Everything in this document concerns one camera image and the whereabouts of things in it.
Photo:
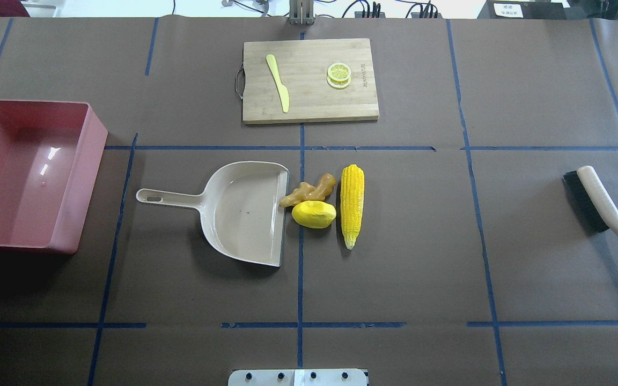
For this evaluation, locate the brown ginger root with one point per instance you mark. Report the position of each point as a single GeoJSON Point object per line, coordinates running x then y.
{"type": "Point", "coordinates": [308, 192]}

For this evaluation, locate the yellow lemon fruit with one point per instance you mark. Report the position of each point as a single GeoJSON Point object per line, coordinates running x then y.
{"type": "Point", "coordinates": [314, 214]}

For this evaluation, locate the yellow corn cob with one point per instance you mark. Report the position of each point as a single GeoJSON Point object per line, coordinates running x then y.
{"type": "Point", "coordinates": [351, 204]}

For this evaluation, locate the beige plastic dustpan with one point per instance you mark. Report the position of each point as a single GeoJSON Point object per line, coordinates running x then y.
{"type": "Point", "coordinates": [239, 210]}

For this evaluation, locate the beige brush black bristles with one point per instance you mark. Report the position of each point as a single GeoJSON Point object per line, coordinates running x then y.
{"type": "Point", "coordinates": [592, 199]}

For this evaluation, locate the pink plastic bin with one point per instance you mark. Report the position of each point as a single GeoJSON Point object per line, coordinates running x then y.
{"type": "Point", "coordinates": [50, 153]}

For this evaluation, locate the yellow plastic knife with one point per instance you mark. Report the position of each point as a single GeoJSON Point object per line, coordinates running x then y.
{"type": "Point", "coordinates": [282, 90]}

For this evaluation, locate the wooden cutting board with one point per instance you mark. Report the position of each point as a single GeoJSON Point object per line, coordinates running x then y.
{"type": "Point", "coordinates": [302, 66]}

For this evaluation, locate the lemon slice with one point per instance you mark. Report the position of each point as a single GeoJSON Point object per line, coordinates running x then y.
{"type": "Point", "coordinates": [339, 75]}

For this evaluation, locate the black box with label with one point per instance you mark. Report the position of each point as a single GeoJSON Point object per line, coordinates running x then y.
{"type": "Point", "coordinates": [522, 10]}

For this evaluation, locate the aluminium frame post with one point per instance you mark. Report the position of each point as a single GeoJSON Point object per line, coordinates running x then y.
{"type": "Point", "coordinates": [301, 12]}

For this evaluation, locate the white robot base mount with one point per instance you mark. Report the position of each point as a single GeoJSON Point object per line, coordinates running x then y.
{"type": "Point", "coordinates": [325, 376]}

